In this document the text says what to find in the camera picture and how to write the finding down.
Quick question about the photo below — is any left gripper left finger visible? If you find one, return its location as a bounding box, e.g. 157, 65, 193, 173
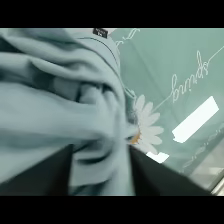
0, 143, 75, 197

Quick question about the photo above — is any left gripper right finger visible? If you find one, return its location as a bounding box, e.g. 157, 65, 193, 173
129, 145, 212, 197

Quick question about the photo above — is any light blue T-shirt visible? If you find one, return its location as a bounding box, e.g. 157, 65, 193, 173
0, 27, 139, 197

